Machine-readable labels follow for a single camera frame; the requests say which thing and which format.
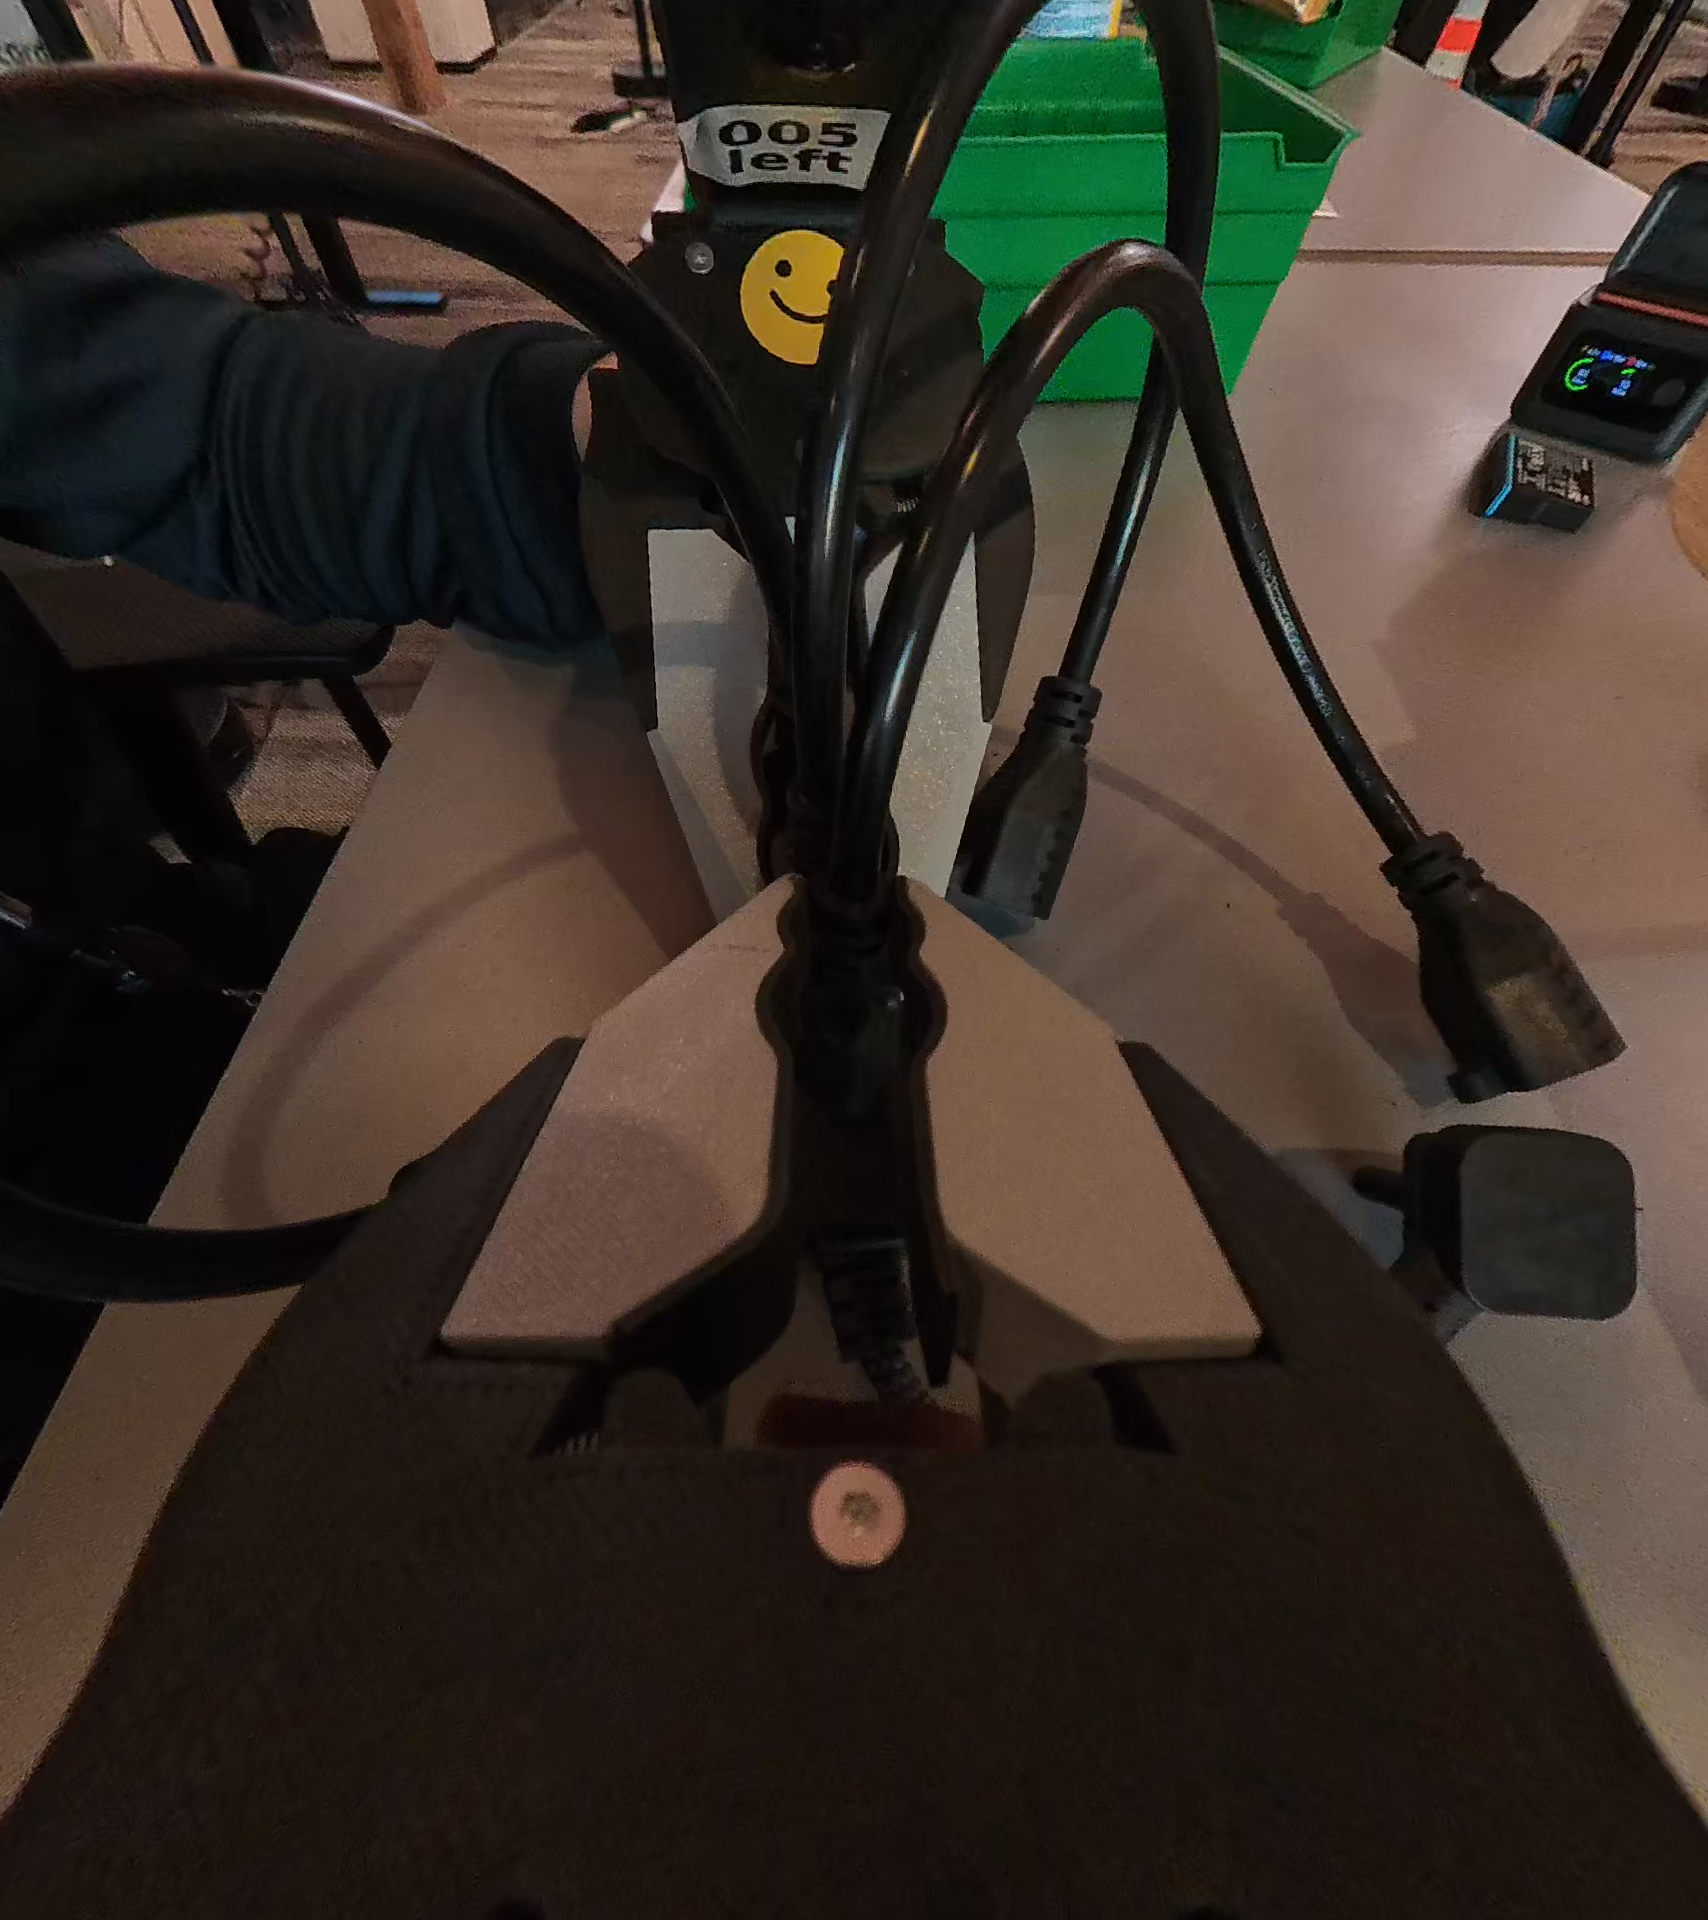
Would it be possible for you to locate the black cord with socket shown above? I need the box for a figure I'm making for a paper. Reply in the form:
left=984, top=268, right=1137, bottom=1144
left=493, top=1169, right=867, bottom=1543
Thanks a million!
left=794, top=0, right=1224, bottom=922
left=839, top=239, right=1628, bottom=1107

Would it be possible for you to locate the dark label printer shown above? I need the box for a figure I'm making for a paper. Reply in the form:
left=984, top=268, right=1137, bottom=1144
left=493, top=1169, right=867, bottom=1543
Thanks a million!
left=1506, top=162, right=1708, bottom=460

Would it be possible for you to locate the person's left forearm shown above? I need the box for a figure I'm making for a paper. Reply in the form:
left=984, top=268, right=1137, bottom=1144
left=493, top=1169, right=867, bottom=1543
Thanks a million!
left=0, top=239, right=611, bottom=649

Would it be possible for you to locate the black chair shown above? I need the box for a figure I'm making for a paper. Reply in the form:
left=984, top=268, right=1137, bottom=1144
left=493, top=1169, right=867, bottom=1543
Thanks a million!
left=0, top=524, right=399, bottom=843

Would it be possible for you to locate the black square power plug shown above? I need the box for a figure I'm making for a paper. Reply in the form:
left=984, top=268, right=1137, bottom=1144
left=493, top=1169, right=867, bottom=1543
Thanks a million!
left=1355, top=1127, right=1640, bottom=1345

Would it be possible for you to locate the black tripod stand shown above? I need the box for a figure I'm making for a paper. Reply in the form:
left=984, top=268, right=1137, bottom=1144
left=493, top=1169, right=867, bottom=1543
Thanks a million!
left=1589, top=0, right=1708, bottom=168

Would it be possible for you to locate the black bag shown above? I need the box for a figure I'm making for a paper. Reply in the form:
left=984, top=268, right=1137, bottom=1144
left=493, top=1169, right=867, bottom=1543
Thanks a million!
left=0, top=828, right=347, bottom=1202

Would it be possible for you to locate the small black box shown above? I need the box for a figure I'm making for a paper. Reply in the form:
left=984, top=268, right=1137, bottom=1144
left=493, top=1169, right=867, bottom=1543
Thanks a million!
left=1468, top=429, right=1604, bottom=527

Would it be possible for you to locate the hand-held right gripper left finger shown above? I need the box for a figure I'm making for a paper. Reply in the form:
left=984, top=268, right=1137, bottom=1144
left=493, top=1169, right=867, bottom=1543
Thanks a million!
left=439, top=879, right=813, bottom=1366

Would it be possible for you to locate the black blue floor stand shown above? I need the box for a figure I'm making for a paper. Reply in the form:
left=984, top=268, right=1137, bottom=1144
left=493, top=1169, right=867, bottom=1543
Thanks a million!
left=262, top=212, right=450, bottom=316

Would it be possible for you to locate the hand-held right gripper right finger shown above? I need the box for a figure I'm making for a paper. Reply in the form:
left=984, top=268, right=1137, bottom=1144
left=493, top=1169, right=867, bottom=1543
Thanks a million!
left=890, top=879, right=1264, bottom=1383

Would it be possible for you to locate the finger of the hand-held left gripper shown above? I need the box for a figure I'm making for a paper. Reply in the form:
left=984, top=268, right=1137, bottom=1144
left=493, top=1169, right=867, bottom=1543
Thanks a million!
left=854, top=524, right=987, bottom=903
left=649, top=524, right=796, bottom=923

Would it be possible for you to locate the wooden post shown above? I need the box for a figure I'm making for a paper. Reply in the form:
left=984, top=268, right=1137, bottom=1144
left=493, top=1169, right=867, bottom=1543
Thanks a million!
left=362, top=0, right=439, bottom=114

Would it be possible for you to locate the thick black power cord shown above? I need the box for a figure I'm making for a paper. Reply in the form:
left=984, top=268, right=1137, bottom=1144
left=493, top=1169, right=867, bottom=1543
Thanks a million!
left=0, top=68, right=824, bottom=1309

